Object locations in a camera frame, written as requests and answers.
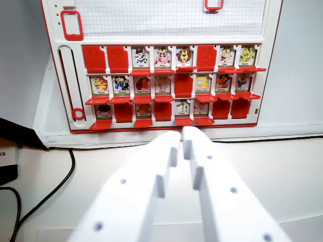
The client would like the red board flap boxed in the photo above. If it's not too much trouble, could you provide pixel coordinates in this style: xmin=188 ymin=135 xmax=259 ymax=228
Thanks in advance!
xmin=174 ymin=117 xmax=195 ymax=126

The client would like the black box with white label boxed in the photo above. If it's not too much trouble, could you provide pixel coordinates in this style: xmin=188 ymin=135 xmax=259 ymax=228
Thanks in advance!
xmin=0 ymin=116 xmax=50 ymax=187

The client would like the red and white game board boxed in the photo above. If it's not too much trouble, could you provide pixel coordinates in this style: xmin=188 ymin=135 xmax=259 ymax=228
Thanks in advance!
xmin=40 ymin=0 xmax=285 ymax=134

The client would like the long black cable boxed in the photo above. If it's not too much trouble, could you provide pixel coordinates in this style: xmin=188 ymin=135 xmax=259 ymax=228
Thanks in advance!
xmin=14 ymin=147 xmax=76 ymax=242

